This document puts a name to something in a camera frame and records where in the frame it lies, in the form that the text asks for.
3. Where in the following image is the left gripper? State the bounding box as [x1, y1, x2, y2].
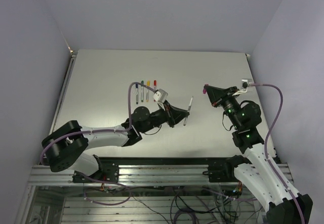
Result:
[140, 100, 190, 133]

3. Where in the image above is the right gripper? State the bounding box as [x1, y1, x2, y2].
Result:
[205, 85, 242, 129]

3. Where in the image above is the purple pen cap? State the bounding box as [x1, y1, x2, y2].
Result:
[202, 84, 209, 94]

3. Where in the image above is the purple marker pen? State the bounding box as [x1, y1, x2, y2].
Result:
[183, 96, 193, 126]

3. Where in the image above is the red marker pen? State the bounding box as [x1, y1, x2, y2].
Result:
[153, 85, 157, 102]

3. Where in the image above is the yellow marker pen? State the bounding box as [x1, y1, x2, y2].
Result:
[146, 86, 150, 102]

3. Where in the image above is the green marker pen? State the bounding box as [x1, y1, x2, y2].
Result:
[141, 86, 145, 102]

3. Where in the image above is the blue marker pen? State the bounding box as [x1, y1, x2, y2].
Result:
[135, 86, 139, 105]

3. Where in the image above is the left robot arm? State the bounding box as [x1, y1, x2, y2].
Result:
[42, 101, 190, 182]

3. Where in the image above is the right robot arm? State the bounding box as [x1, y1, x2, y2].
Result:
[203, 82, 313, 223]

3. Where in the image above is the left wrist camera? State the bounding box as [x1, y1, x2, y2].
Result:
[153, 89, 168, 103]

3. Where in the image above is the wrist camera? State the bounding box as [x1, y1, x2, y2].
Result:
[153, 89, 168, 103]
[233, 79, 254, 96]

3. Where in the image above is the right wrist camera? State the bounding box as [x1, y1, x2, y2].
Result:
[233, 79, 254, 96]

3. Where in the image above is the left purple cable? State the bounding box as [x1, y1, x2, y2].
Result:
[39, 82, 159, 168]

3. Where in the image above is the purple cable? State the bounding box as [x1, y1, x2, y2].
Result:
[249, 82, 308, 224]
[39, 82, 159, 168]

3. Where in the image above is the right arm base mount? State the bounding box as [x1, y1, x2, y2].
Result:
[202, 158, 238, 183]

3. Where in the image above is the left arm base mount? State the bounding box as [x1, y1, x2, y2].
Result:
[68, 153, 119, 183]

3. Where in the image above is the floor cable bundle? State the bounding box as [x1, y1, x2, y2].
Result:
[83, 183, 279, 224]

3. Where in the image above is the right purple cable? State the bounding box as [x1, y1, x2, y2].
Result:
[249, 82, 308, 224]

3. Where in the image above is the aluminium frame rail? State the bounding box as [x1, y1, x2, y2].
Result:
[27, 164, 294, 186]

